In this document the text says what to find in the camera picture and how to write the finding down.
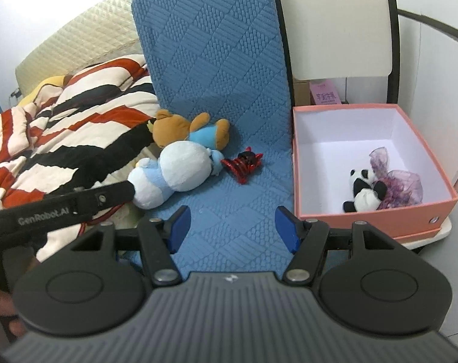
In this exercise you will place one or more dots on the purple organza bag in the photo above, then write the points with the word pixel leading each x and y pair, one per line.
pixel 403 186

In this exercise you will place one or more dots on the black chair frame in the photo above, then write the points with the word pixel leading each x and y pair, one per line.
pixel 284 26

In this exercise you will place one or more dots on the pink storage box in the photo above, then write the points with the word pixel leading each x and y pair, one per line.
pixel 365 223

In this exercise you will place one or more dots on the white and blue penguin plush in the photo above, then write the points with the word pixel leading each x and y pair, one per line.
pixel 183 166

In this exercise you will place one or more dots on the small pink carton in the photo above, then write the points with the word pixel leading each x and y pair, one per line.
pixel 325 92

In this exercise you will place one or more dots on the panda plush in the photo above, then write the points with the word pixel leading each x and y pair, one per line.
pixel 365 200

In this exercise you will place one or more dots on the brown cardboard box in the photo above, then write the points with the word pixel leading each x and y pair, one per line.
pixel 301 92

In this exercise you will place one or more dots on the beige chair back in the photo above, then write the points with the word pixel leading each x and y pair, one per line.
pixel 335 26

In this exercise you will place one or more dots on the yellow pillow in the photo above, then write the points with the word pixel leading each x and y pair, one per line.
pixel 43 87

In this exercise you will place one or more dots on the white stool seat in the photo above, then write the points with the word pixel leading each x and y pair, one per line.
pixel 437 234

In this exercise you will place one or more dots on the cream quilted headboard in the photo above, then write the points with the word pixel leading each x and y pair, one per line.
pixel 81 34

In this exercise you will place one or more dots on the person's left hand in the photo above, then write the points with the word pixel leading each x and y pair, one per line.
pixel 2 302

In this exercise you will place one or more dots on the blue quilted mat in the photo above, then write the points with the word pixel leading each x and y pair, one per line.
pixel 214 64

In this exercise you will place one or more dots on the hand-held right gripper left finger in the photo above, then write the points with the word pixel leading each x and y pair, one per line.
pixel 180 230

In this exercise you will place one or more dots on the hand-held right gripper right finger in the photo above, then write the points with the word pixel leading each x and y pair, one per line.
pixel 287 230

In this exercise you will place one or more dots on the brown teddy bear plush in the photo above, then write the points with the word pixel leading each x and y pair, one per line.
pixel 172 128

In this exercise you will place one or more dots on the red white black striped blanket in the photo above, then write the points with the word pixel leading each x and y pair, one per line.
pixel 81 121

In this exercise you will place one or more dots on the red hair claw clip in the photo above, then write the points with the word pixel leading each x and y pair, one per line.
pixel 237 166

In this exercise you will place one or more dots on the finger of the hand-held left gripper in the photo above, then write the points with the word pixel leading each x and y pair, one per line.
pixel 108 196

